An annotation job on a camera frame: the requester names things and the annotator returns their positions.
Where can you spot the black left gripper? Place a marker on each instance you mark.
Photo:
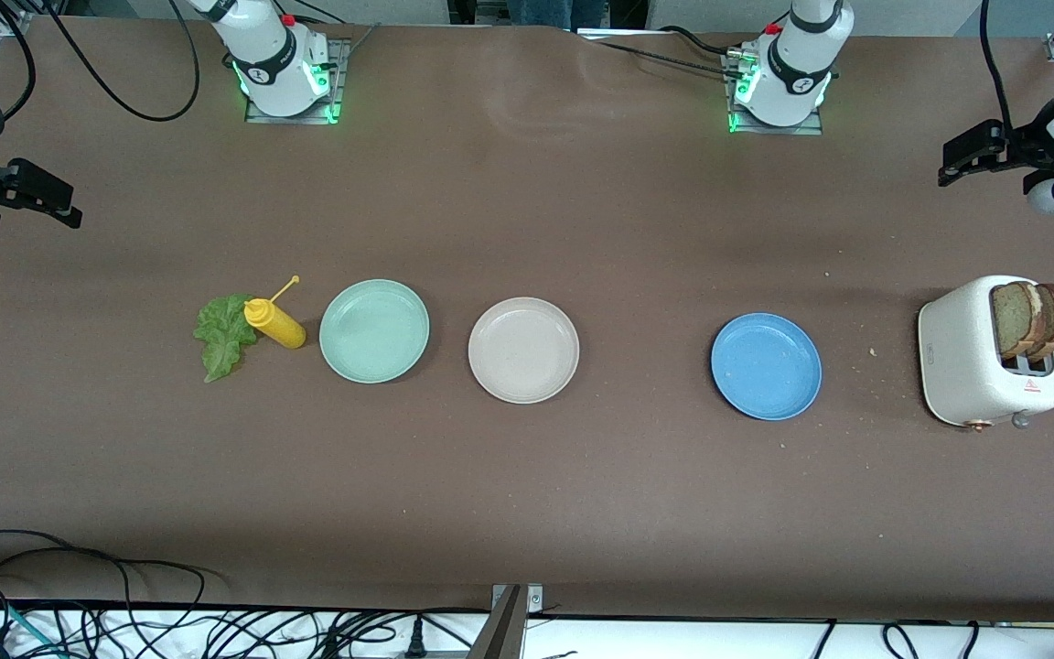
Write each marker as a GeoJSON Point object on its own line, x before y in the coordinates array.
{"type": "Point", "coordinates": [1027, 145]}

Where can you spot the green lettuce leaf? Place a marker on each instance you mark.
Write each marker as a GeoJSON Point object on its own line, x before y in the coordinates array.
{"type": "Point", "coordinates": [220, 339]}

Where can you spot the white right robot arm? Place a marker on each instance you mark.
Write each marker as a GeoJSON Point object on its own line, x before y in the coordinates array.
{"type": "Point", "coordinates": [271, 64]}

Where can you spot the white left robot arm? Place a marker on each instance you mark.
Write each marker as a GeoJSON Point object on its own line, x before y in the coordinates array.
{"type": "Point", "coordinates": [801, 64]}

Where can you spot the blue plate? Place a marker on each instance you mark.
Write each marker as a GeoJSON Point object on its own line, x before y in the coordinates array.
{"type": "Point", "coordinates": [765, 366]}

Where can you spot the mint green plate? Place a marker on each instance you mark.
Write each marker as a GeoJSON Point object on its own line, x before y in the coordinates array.
{"type": "Point", "coordinates": [373, 331]}

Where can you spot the beige plate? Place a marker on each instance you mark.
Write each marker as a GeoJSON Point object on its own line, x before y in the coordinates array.
{"type": "Point", "coordinates": [523, 350]}

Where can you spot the white two-slot toaster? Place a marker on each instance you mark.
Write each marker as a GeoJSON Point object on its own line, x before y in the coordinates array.
{"type": "Point", "coordinates": [957, 366]}

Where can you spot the yellow mustard squeeze bottle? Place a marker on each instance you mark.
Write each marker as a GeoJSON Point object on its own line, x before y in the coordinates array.
{"type": "Point", "coordinates": [278, 328]}

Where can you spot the person in blue jeans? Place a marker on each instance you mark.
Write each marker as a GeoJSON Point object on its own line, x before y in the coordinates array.
{"type": "Point", "coordinates": [545, 11]}

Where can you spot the brown table cover sheet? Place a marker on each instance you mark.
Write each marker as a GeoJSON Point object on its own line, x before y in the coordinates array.
{"type": "Point", "coordinates": [582, 513]}

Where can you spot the black power plug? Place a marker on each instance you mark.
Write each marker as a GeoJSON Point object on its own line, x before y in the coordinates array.
{"type": "Point", "coordinates": [415, 641]}

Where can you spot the aluminium frame post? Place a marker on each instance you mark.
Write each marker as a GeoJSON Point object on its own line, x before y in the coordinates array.
{"type": "Point", "coordinates": [501, 631]}

